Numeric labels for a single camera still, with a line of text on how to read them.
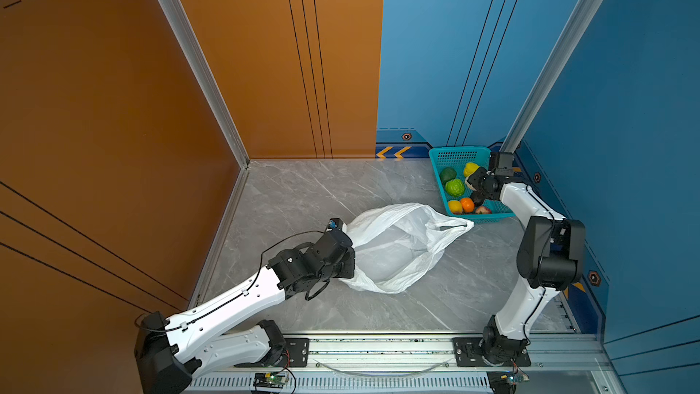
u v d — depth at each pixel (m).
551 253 0.50
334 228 0.67
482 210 0.99
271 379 0.71
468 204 0.99
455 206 0.99
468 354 0.72
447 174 1.09
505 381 0.71
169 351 0.39
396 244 0.94
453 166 1.09
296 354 0.74
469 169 1.09
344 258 0.57
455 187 1.04
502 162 0.75
